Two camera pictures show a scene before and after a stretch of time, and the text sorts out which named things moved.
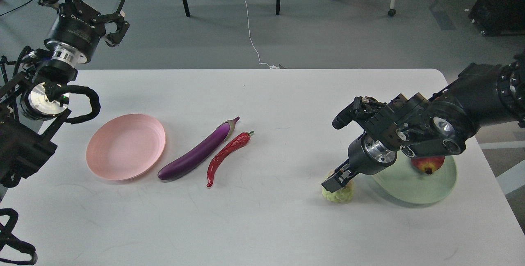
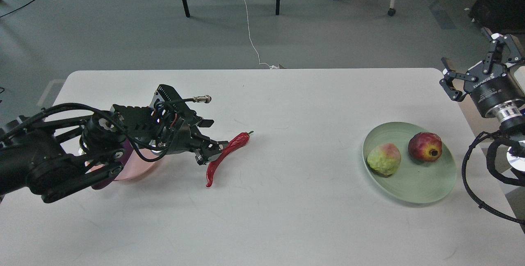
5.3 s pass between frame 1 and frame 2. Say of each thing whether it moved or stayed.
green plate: stayed
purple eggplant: moved
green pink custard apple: moved
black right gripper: moved
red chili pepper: stayed
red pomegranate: moved
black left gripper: moved
